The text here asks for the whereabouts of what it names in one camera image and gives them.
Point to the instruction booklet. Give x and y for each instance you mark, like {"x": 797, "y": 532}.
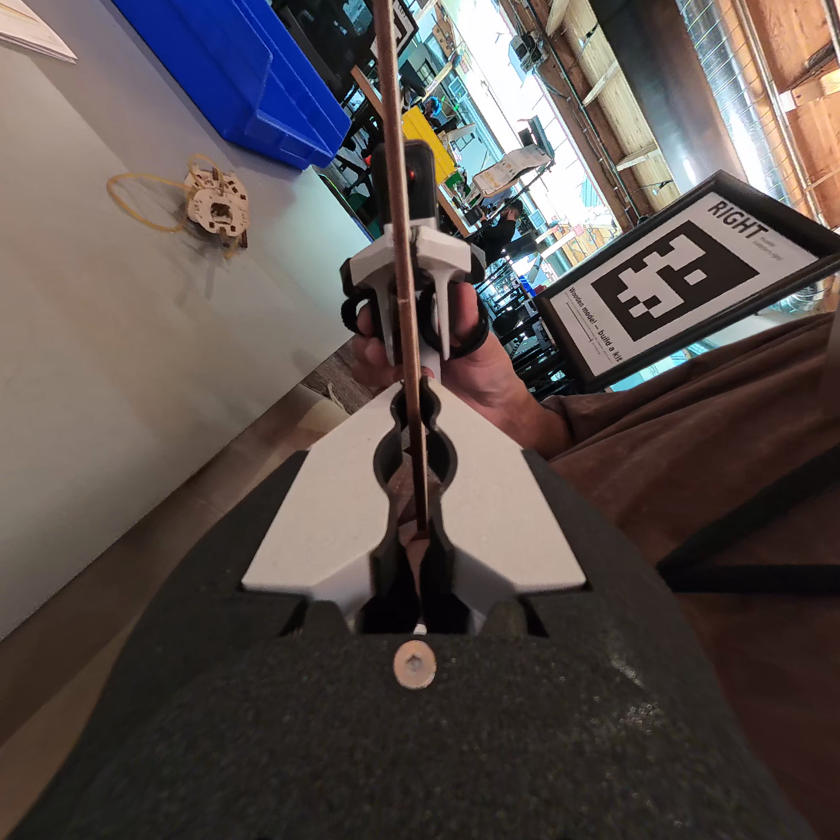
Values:
{"x": 33, "y": 26}

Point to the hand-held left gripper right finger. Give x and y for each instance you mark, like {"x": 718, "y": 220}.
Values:
{"x": 512, "y": 525}

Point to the person's right hand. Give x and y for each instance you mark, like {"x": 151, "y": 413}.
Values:
{"x": 485, "y": 380}

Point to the dark ceiling duct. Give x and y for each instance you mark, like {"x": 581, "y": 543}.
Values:
{"x": 722, "y": 79}

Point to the wooden parts sheet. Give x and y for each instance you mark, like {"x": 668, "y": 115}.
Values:
{"x": 407, "y": 328}

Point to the black framed tag sign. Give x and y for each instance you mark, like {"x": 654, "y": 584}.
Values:
{"x": 689, "y": 275}

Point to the yellow plastic bin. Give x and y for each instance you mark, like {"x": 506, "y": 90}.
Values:
{"x": 433, "y": 141}

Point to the wooden model assembly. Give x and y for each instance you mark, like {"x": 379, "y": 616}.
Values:
{"x": 216, "y": 207}

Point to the yellow rubber band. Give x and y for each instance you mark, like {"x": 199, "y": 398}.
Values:
{"x": 131, "y": 203}

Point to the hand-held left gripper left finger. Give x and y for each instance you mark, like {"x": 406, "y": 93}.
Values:
{"x": 321, "y": 525}

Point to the blue plastic bin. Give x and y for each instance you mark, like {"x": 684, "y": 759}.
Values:
{"x": 229, "y": 72}

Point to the person's right forearm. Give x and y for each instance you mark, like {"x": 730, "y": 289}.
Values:
{"x": 544, "y": 433}

